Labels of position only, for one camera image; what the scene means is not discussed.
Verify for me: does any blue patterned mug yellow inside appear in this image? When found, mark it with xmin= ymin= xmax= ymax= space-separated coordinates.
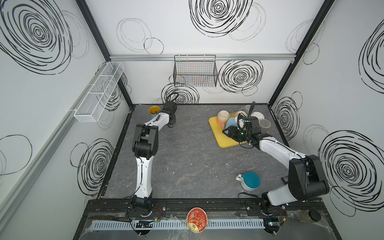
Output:
xmin=149 ymin=106 xmax=161 ymax=117

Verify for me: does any light blue mug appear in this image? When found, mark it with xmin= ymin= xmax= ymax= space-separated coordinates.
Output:
xmin=225 ymin=117 xmax=238 ymax=129

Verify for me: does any yellow plastic tray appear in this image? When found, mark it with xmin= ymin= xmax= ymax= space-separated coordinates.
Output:
xmin=209 ymin=113 xmax=246 ymax=148

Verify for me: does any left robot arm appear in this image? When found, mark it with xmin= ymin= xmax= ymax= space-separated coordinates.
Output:
xmin=131 ymin=101 xmax=177 ymax=211

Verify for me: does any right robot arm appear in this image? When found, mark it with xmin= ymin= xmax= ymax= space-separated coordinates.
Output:
xmin=222 ymin=117 xmax=330 ymax=207

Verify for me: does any large grey mug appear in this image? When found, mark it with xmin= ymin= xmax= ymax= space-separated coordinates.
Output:
xmin=259 ymin=119 xmax=271 ymax=130

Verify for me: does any white mug on tray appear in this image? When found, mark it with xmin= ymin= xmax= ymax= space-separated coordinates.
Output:
xmin=251 ymin=112 xmax=265 ymax=120

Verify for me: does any cream mug on tray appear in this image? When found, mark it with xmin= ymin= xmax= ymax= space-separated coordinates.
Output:
xmin=235 ymin=111 xmax=248 ymax=117

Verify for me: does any peach mug cream base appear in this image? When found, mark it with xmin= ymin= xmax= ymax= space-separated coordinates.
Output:
xmin=216 ymin=110 xmax=230 ymax=130

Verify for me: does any white jar teal lid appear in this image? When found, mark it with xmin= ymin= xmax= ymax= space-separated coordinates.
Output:
xmin=235 ymin=172 xmax=261 ymax=192

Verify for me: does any small black card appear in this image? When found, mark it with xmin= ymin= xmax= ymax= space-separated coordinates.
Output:
xmin=282 ymin=177 xmax=289 ymax=185

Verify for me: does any dark jar black lid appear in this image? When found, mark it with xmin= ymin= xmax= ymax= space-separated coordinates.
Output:
xmin=299 ymin=210 xmax=322 ymax=224

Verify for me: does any red round tin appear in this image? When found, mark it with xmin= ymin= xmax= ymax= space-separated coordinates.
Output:
xmin=187 ymin=208 xmax=208 ymax=233

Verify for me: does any black wire basket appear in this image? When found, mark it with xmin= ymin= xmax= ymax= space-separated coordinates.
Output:
xmin=173 ymin=55 xmax=219 ymax=87

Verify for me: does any white wire shelf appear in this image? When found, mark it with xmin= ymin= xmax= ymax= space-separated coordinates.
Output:
xmin=74 ymin=62 xmax=125 ymax=123

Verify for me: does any white slotted cable duct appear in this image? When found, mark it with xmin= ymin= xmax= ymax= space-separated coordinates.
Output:
xmin=89 ymin=219 xmax=265 ymax=231

